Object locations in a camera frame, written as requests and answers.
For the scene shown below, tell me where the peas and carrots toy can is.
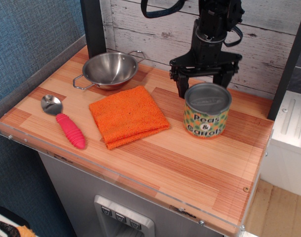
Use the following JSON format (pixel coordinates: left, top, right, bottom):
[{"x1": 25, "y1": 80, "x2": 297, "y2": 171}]
[{"x1": 183, "y1": 82, "x2": 232, "y2": 139}]

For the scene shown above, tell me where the dark vertical post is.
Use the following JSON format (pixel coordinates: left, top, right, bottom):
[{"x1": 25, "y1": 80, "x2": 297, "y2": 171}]
[
  {"x1": 267, "y1": 22, "x2": 301, "y2": 121},
  {"x1": 80, "y1": 0, "x2": 106, "y2": 58}
]

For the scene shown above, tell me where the white toy sink unit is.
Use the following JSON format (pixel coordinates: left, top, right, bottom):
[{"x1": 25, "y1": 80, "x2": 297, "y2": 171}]
[{"x1": 260, "y1": 91, "x2": 301, "y2": 196}]

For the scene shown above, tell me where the spoon with pink handle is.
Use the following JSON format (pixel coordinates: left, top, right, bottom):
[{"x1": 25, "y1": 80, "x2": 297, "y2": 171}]
[{"x1": 41, "y1": 95, "x2": 86, "y2": 149}]

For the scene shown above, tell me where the clear acrylic counter guard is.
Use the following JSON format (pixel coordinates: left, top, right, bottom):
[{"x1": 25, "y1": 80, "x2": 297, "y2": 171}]
[{"x1": 0, "y1": 112, "x2": 273, "y2": 237}]

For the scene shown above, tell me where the grey toy fridge cabinet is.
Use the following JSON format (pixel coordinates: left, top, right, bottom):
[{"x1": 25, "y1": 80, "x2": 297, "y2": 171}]
[{"x1": 40, "y1": 153, "x2": 221, "y2": 237}]

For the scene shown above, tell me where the folded orange cloth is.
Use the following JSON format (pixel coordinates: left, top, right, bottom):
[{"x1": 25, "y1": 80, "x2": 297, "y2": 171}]
[{"x1": 89, "y1": 86, "x2": 170, "y2": 150}]

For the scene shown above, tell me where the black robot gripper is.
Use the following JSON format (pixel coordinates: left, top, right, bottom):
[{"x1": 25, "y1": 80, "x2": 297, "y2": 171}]
[{"x1": 170, "y1": 40, "x2": 242, "y2": 98}]

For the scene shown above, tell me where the dark vertical right post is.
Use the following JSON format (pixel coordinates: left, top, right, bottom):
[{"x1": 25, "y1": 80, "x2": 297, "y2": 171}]
[{"x1": 267, "y1": 22, "x2": 301, "y2": 121}]

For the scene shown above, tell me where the silver dispenser button panel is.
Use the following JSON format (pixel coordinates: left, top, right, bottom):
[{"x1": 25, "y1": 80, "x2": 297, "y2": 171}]
[{"x1": 94, "y1": 195, "x2": 155, "y2": 237}]

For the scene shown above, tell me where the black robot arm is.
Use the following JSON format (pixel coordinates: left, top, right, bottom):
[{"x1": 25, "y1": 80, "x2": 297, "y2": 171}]
[{"x1": 170, "y1": 0, "x2": 245, "y2": 98}]

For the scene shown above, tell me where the small steel pot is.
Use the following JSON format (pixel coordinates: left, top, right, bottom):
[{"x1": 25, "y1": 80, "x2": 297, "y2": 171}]
[{"x1": 73, "y1": 50, "x2": 145, "y2": 90}]

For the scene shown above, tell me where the orange object at bottom left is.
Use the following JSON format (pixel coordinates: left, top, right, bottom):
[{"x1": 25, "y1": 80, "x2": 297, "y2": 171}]
[{"x1": 16, "y1": 226, "x2": 37, "y2": 237}]

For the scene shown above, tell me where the dark vertical left post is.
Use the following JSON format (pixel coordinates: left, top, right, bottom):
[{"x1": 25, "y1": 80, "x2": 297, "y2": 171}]
[{"x1": 80, "y1": 0, "x2": 106, "y2": 58}]

